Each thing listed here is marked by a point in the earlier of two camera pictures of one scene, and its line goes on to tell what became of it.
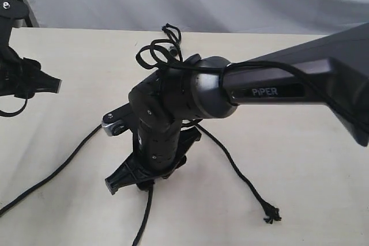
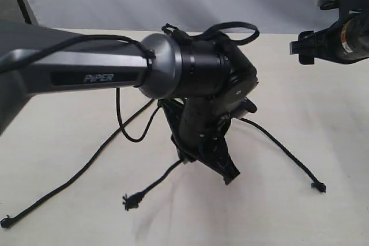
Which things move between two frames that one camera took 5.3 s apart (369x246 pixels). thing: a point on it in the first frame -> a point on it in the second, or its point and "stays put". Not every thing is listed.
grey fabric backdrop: [316, 2] stays put
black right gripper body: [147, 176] -> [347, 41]
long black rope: [138, 234] -> [316, 185]
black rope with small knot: [54, 176] -> [8, 220]
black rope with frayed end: [272, 214] -> [133, 200]
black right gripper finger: [127, 174] -> [304, 47]
